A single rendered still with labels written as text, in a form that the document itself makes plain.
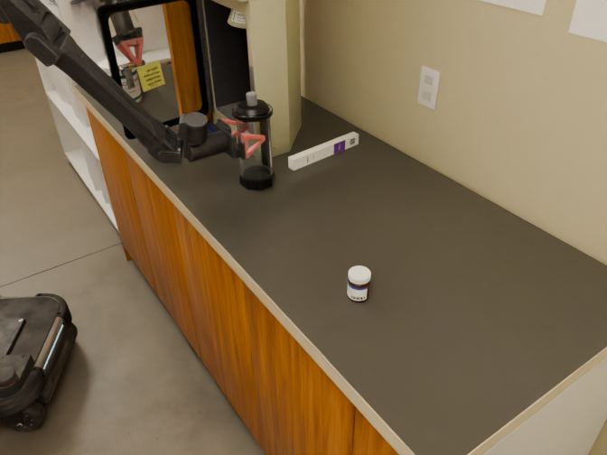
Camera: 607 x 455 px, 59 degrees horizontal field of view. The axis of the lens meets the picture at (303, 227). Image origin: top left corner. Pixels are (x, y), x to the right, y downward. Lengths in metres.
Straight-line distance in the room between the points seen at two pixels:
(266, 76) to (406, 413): 1.01
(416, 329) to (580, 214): 0.54
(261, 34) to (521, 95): 0.69
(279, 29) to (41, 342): 1.43
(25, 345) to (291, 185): 1.22
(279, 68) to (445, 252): 0.71
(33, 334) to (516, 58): 1.89
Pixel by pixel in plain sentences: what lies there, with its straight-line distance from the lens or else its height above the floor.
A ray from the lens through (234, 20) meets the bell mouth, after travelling 1.66.
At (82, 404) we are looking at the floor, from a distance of 2.33.
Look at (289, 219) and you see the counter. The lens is 1.41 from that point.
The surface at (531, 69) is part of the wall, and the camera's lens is 1.43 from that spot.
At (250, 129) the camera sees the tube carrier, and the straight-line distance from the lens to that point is 1.45.
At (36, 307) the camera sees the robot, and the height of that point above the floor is 0.24.
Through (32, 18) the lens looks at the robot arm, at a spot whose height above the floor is 1.47.
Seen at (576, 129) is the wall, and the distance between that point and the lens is 1.39.
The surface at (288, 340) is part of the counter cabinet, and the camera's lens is 1.27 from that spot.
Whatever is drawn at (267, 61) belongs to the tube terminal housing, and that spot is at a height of 1.24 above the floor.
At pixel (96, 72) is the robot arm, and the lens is 1.33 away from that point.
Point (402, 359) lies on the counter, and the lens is 1.07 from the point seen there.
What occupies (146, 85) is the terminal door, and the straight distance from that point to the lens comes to 1.76.
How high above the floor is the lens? 1.75
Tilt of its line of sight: 36 degrees down
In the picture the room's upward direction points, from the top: 1 degrees counter-clockwise
